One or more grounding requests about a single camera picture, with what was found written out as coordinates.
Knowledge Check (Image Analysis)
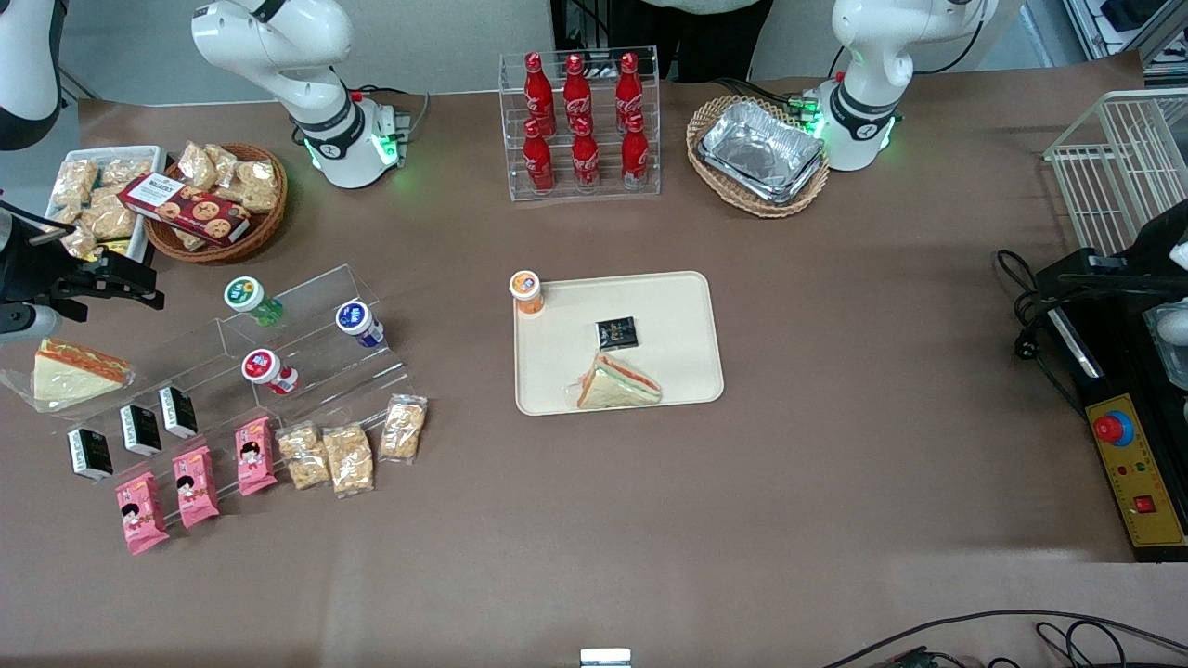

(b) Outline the red cola bottle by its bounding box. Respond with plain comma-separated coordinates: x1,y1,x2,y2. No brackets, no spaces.
522,119,556,195
571,119,601,192
562,53,594,136
614,52,645,131
620,113,651,192
523,52,557,138

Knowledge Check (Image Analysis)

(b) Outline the clear plastic container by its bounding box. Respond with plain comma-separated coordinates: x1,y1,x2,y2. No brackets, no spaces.
1145,304,1188,392

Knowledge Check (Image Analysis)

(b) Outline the black machine with yellow panel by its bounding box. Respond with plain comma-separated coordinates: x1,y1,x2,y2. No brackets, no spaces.
1033,245,1188,565

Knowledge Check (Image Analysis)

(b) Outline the wrapped triangle sandwich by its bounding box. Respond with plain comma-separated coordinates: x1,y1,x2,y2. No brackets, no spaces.
565,351,664,412
0,336,137,415

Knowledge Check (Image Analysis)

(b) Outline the black small pack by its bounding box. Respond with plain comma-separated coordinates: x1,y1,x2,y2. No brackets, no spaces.
158,385,200,441
119,404,164,457
596,315,640,352
68,426,115,482

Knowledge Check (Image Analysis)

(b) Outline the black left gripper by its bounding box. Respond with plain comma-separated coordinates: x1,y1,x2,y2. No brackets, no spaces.
1138,199,1188,277

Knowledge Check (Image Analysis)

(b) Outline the red cookie box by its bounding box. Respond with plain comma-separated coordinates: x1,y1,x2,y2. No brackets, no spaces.
119,173,252,248

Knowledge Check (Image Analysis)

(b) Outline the light wicker basket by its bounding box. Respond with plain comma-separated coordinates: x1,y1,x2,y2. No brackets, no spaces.
686,94,831,220

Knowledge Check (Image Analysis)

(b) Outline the dark brown wicker basket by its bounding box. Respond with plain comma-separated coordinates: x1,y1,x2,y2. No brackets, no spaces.
143,142,290,266

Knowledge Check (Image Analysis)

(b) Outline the pink snack pack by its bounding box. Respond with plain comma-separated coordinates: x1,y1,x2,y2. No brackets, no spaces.
172,444,222,531
234,415,279,497
115,470,172,557

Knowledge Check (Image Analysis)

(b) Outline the clear acrylic stepped display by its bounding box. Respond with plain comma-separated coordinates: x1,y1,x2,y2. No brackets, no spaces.
51,263,412,485

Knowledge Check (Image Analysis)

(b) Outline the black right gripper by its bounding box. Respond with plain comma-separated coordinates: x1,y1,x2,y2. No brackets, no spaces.
0,212,166,322

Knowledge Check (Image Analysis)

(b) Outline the person in dark trousers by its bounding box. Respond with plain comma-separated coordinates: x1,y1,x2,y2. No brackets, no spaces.
640,0,775,84

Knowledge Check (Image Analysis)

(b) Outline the black base cable bundle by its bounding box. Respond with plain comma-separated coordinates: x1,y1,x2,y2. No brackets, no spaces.
713,77,829,131

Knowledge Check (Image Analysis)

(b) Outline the looped black cable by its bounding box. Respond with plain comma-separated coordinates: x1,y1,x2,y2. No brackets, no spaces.
1034,619,1154,668

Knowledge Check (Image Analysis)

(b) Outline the beige plastic tray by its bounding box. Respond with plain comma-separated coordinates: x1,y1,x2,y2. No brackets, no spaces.
513,270,726,418

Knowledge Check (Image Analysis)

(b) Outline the blue gum bottle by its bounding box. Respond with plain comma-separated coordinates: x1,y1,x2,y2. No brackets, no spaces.
335,299,386,350

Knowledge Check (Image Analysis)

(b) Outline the red gum bottle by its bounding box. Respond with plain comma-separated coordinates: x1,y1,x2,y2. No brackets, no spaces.
241,348,301,396

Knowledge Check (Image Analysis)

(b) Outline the grey base cable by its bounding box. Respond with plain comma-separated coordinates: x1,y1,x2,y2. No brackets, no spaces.
353,85,433,170

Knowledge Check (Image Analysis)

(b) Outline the green gum bottle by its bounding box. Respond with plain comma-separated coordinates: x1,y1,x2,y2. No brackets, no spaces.
224,276,285,327

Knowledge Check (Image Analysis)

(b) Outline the long black cable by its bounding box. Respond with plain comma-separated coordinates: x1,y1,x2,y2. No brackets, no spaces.
820,610,1188,668

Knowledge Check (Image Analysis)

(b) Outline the white wire basket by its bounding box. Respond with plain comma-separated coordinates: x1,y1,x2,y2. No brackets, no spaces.
1043,89,1188,257

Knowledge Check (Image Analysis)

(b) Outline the orange gum bottle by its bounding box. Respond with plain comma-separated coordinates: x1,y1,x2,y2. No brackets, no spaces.
509,270,547,318

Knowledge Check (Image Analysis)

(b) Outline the silver foil tray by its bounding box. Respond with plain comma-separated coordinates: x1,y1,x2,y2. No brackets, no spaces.
697,99,828,204

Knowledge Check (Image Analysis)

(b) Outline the black power cable with plug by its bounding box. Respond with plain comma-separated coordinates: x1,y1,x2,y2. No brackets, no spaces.
995,248,1089,415

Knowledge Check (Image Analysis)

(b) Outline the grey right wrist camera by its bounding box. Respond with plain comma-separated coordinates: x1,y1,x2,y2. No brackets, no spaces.
0,302,63,345

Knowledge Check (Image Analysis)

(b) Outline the clear acrylic bottle rack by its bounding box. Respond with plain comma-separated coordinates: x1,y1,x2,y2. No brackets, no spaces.
498,45,663,203

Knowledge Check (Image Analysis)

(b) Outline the aluminium frame rack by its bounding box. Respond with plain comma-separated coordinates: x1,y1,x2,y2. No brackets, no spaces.
1062,0,1188,90

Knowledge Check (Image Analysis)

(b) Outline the white plastic bin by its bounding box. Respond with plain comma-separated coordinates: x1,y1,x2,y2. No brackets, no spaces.
44,146,168,263

